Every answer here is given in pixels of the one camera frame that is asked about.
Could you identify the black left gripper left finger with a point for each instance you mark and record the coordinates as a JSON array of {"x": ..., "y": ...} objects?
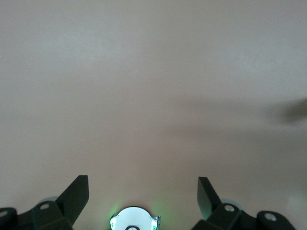
[{"x": 69, "y": 206}]

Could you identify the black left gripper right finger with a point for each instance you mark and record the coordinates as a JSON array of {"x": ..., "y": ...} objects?
[{"x": 216, "y": 215}]

